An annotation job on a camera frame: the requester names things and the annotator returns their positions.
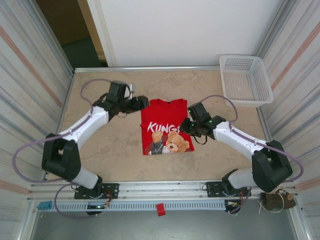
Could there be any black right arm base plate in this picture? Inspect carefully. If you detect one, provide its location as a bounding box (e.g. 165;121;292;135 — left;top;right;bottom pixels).
205;180;251;199

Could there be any aluminium table frame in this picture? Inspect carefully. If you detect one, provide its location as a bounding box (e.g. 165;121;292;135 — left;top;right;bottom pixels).
27;65;300;202

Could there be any beige string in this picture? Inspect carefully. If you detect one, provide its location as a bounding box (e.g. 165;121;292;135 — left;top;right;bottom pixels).
258;178;289;215

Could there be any small circuit board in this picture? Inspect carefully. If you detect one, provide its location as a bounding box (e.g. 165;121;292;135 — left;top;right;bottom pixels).
86;203;111;211
224;199;242;208

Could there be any red t-shirt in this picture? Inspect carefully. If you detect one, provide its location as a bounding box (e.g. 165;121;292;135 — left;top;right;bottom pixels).
139;98;196;156

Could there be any small red plastic block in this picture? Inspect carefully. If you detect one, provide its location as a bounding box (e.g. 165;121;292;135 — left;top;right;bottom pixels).
156;203;167;217

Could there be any brown cloth pouch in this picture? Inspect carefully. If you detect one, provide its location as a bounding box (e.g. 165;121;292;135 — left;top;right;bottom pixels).
259;192;298;212

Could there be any white perforated plastic basket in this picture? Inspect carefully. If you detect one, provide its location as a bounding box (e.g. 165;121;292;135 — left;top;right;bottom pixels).
219;54;275;108

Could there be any small blue plastic block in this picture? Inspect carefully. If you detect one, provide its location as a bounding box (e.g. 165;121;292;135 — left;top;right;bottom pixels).
36;201;54;211

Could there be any brown door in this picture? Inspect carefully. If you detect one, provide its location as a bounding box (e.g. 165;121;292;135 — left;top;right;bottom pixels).
36;0;91;47

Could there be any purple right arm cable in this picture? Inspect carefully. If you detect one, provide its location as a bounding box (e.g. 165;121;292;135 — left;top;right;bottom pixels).
199;94;305;215

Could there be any grey slotted cable duct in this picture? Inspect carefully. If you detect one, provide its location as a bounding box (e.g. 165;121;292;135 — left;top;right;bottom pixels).
53;201;227;212

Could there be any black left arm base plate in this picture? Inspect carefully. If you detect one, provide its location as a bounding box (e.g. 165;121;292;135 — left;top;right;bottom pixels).
74;183;120;200

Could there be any white door frame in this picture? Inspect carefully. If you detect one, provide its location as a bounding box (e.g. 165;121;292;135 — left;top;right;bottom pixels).
86;0;118;68

